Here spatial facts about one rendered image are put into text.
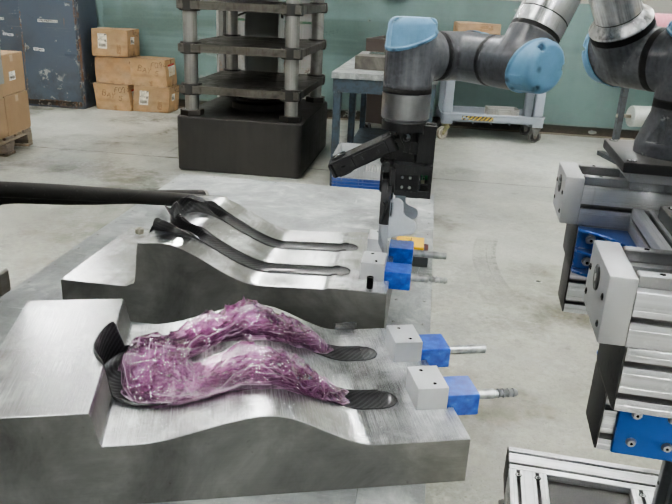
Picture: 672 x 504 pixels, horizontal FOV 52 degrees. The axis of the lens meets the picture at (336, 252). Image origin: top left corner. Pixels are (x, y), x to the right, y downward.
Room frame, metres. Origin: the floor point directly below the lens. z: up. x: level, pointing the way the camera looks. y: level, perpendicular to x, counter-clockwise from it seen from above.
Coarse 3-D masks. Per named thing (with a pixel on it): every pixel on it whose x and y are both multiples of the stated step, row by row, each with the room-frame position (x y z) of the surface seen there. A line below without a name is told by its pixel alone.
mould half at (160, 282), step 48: (144, 240) 0.96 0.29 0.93; (192, 240) 0.98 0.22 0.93; (240, 240) 1.06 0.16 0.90; (288, 240) 1.13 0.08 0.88; (336, 240) 1.13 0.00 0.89; (96, 288) 0.96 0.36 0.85; (144, 288) 0.95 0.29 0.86; (192, 288) 0.94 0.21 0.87; (240, 288) 0.93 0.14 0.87; (288, 288) 0.92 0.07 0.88; (336, 288) 0.92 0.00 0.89; (384, 288) 0.92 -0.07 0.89
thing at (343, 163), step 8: (384, 136) 1.08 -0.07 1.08; (392, 136) 1.06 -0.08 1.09; (368, 144) 1.08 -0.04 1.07; (376, 144) 1.06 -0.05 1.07; (384, 144) 1.06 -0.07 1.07; (392, 144) 1.06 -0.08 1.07; (344, 152) 1.08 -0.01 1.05; (352, 152) 1.07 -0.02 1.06; (360, 152) 1.06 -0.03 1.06; (368, 152) 1.06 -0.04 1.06; (376, 152) 1.06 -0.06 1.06; (384, 152) 1.06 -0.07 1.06; (392, 152) 1.06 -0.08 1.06; (336, 160) 1.07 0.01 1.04; (344, 160) 1.06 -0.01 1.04; (352, 160) 1.06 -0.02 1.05; (360, 160) 1.06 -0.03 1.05; (368, 160) 1.06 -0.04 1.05; (336, 168) 1.06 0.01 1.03; (344, 168) 1.06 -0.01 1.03; (352, 168) 1.06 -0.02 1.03; (336, 176) 1.06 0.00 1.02
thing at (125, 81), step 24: (96, 48) 7.46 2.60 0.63; (120, 48) 7.41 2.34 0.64; (96, 72) 7.47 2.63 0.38; (120, 72) 7.44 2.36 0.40; (144, 72) 7.41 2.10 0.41; (168, 72) 7.44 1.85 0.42; (96, 96) 7.46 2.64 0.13; (120, 96) 7.42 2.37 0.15; (144, 96) 7.41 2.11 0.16; (168, 96) 7.36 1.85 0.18
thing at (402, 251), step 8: (376, 232) 1.10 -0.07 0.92; (368, 240) 1.06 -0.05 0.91; (376, 240) 1.06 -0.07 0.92; (392, 240) 1.10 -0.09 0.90; (400, 240) 1.10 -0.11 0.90; (368, 248) 1.06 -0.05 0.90; (376, 248) 1.06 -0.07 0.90; (392, 248) 1.06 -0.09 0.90; (400, 248) 1.06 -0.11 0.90; (408, 248) 1.06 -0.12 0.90; (400, 256) 1.06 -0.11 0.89; (408, 256) 1.06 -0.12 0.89; (416, 256) 1.07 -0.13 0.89; (424, 256) 1.07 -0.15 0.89; (432, 256) 1.07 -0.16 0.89; (440, 256) 1.07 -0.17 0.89
